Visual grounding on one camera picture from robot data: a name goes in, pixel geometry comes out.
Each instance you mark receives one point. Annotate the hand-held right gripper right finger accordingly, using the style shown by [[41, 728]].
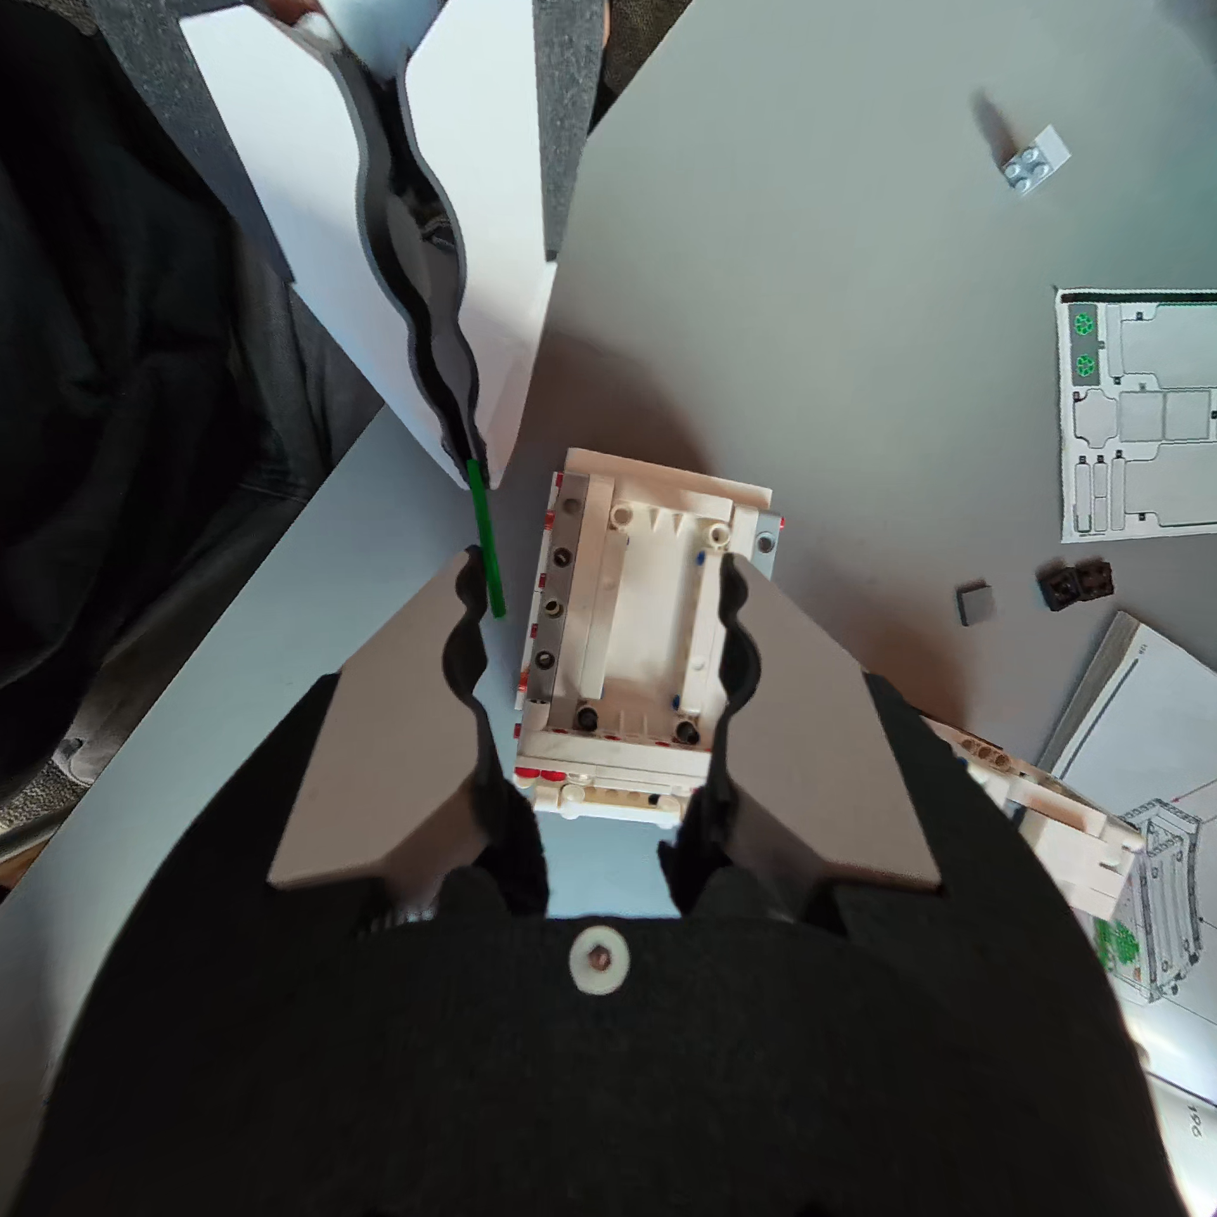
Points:
[[817, 760]]

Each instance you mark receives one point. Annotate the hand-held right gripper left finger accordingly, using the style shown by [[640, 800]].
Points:
[[380, 760]]

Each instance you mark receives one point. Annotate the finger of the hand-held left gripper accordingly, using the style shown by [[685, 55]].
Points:
[[494, 190], [304, 190]]

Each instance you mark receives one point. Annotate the white lego container body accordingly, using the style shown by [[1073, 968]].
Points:
[[645, 619]]

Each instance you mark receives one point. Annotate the green striped lego tile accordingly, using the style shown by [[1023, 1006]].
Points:
[[489, 551]]

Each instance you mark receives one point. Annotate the white green lego truck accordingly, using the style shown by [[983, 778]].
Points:
[[1073, 837]]

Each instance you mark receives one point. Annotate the dark brown lego bricks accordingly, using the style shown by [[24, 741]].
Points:
[[1073, 585]]

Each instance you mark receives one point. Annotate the lego instruction booklet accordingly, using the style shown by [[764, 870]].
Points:
[[1141, 723]]

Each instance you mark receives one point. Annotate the lego sticker sheet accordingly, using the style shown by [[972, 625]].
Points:
[[1141, 429]]

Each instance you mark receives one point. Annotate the light grey lego plate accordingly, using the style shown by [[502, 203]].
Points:
[[1036, 161]]

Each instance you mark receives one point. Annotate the dark grey square tile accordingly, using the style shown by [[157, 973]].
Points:
[[975, 604]]

